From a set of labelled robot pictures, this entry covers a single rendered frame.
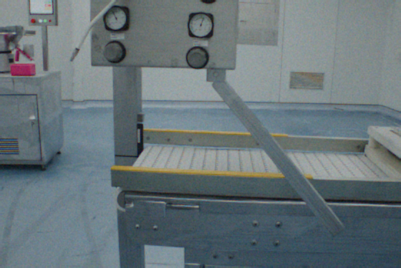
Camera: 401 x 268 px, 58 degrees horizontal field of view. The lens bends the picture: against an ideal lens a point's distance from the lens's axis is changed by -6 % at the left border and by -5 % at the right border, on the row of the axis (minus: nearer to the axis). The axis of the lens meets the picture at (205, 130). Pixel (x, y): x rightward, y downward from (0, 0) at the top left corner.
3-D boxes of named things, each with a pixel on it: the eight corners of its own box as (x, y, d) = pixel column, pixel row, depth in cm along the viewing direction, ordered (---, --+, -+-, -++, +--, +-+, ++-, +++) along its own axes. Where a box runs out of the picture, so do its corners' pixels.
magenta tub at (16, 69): (10, 76, 275) (9, 64, 273) (16, 74, 287) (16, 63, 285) (31, 76, 277) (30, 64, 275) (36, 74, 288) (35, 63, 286)
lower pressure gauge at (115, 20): (102, 31, 54) (102, 5, 53) (105, 31, 55) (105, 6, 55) (127, 31, 54) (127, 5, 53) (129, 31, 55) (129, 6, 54)
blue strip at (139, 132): (137, 201, 96) (136, 123, 91) (138, 199, 96) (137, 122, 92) (144, 201, 96) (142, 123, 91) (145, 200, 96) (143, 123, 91)
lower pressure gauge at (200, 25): (187, 38, 54) (187, 11, 53) (187, 38, 55) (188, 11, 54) (213, 39, 54) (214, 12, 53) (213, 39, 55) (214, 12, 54)
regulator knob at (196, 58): (183, 70, 54) (184, 39, 53) (185, 69, 56) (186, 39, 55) (208, 71, 54) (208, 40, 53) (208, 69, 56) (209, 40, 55)
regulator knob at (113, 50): (99, 64, 54) (99, 32, 53) (104, 62, 57) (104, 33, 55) (122, 64, 54) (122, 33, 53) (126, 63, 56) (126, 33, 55)
